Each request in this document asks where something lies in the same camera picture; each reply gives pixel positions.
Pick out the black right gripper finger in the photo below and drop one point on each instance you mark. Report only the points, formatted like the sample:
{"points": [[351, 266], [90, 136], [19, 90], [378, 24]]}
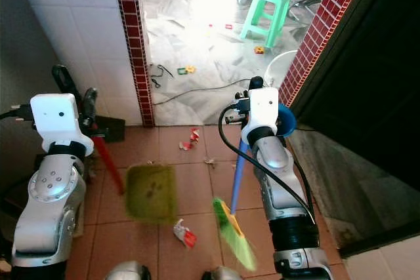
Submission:
{"points": [[256, 83]]}

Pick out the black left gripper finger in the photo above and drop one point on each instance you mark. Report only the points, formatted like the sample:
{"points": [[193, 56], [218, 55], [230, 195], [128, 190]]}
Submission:
{"points": [[90, 106], [64, 80]]}

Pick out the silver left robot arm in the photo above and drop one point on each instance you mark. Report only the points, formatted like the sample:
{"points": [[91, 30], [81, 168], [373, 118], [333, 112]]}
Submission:
{"points": [[49, 208]]}

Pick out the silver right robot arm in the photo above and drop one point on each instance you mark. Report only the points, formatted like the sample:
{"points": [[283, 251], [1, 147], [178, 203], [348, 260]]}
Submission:
{"points": [[285, 195]]}

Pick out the white plastic bucket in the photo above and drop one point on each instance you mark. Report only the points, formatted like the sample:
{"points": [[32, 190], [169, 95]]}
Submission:
{"points": [[279, 67]]}

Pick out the small orange toy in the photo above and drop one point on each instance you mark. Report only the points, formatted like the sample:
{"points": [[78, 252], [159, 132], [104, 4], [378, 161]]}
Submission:
{"points": [[260, 50]]}

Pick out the blue plastic bucket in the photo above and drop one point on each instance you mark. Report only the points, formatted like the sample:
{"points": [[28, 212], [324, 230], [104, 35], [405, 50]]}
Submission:
{"points": [[287, 119]]}

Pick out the torn red white paper scrap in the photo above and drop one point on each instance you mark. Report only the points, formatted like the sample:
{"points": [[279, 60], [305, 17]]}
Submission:
{"points": [[191, 139]]}

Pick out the small pale paper scrap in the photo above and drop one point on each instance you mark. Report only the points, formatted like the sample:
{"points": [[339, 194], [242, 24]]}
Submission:
{"points": [[210, 160]]}

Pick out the small red toy piece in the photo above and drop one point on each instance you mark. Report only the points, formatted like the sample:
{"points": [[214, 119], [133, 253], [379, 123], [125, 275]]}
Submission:
{"points": [[229, 26]]}

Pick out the yellow green toy block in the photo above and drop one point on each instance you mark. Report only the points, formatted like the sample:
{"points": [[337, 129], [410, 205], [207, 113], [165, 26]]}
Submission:
{"points": [[186, 69]]}

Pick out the green plastic stool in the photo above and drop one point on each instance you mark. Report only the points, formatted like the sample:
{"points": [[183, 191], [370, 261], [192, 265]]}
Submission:
{"points": [[272, 1]]}

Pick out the crumpled red white wrapper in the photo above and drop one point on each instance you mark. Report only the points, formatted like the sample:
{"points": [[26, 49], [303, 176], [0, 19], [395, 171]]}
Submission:
{"points": [[185, 235]]}

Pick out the silver left robot knee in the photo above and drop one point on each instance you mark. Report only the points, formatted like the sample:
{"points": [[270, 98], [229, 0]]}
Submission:
{"points": [[123, 271]]}

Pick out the silver robot knee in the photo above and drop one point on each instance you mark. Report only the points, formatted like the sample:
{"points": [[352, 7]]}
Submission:
{"points": [[222, 274], [123, 271]]}

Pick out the silver right robot knee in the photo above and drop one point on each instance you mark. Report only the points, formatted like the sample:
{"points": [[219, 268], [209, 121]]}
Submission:
{"points": [[222, 274]]}

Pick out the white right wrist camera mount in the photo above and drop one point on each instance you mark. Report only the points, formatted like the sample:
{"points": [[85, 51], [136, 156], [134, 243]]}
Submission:
{"points": [[262, 113]]}

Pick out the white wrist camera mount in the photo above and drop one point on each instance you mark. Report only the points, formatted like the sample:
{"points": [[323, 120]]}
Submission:
{"points": [[58, 119], [262, 113]]}

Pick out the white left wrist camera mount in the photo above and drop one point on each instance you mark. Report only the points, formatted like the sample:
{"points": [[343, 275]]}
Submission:
{"points": [[58, 119]]}

